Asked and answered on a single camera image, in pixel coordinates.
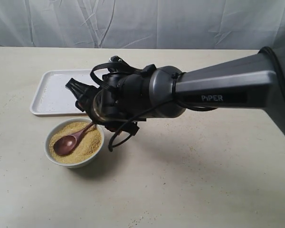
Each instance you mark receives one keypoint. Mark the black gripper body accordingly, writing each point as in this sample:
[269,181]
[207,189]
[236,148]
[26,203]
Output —
[119,100]

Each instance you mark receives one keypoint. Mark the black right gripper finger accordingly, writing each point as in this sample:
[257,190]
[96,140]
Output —
[85,106]

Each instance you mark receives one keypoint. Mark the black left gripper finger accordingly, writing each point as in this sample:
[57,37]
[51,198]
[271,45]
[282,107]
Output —
[78,89]

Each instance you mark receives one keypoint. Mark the dark brown wooden spoon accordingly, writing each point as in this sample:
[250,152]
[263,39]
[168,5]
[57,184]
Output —
[66,144]

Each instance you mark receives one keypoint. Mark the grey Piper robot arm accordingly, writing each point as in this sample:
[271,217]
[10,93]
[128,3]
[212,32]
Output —
[256,82]

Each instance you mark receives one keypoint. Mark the yellow-brown granular powder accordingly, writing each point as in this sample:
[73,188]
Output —
[89,145]

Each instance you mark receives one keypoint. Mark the white rectangular plastic tray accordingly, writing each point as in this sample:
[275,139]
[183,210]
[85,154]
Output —
[53,98]

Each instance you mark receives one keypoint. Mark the white ceramic bowl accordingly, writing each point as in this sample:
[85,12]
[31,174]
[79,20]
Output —
[76,165]

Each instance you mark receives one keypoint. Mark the grey wrinkled backdrop curtain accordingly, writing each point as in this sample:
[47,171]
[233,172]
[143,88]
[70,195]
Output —
[155,24]

